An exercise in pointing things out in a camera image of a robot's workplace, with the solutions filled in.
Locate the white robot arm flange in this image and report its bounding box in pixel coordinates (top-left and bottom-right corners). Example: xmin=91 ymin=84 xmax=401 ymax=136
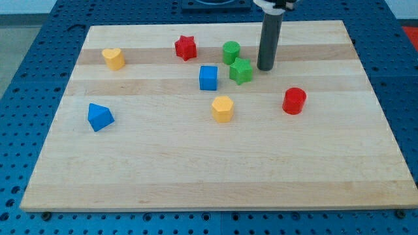
xmin=253 ymin=0 xmax=298 ymax=16

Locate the blue cube block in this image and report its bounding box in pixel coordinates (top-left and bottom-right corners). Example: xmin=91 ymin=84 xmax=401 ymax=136
xmin=199 ymin=65 xmax=217 ymax=91

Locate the yellow hexagon block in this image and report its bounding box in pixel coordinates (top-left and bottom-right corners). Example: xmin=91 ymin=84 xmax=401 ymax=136
xmin=212 ymin=96 xmax=234 ymax=123

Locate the wooden board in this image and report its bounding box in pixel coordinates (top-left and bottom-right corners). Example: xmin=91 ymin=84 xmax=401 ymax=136
xmin=20 ymin=20 xmax=417 ymax=212

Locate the green star block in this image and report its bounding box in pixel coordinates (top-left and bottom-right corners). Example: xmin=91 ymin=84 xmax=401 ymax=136
xmin=229 ymin=57 xmax=253 ymax=86

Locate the green cylinder block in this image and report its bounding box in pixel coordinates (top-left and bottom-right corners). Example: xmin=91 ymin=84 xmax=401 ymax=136
xmin=222 ymin=41 xmax=240 ymax=65

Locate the red star block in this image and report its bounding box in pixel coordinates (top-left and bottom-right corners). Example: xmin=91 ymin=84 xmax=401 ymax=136
xmin=174 ymin=35 xmax=197 ymax=61

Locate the red cylinder block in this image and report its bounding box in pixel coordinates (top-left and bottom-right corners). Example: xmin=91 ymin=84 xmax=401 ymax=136
xmin=282 ymin=87 xmax=307 ymax=115

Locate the blue triangular prism block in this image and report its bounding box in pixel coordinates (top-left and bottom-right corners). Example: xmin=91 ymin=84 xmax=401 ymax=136
xmin=88 ymin=103 xmax=114 ymax=132

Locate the yellow heart block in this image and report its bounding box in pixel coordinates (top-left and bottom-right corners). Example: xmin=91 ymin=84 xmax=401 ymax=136
xmin=101 ymin=48 xmax=125 ymax=71

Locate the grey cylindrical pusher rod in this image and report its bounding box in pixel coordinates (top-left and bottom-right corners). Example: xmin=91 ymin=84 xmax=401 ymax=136
xmin=257 ymin=13 xmax=283 ymax=71

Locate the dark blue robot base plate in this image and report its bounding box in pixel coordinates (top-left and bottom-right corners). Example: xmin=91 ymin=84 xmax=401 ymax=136
xmin=180 ymin=0 xmax=253 ymax=12

